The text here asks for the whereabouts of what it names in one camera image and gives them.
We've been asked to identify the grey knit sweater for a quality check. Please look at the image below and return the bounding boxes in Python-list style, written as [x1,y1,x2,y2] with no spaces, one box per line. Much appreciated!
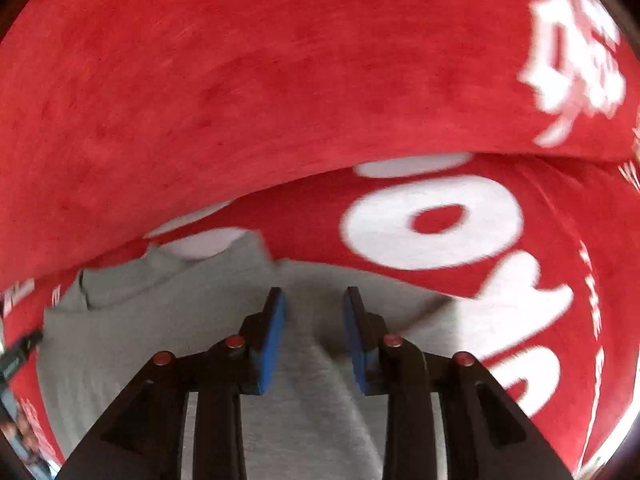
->
[37,234,447,479]

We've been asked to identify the red sofa cover with characters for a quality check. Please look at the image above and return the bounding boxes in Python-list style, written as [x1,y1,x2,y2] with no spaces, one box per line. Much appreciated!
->
[1,0,639,479]

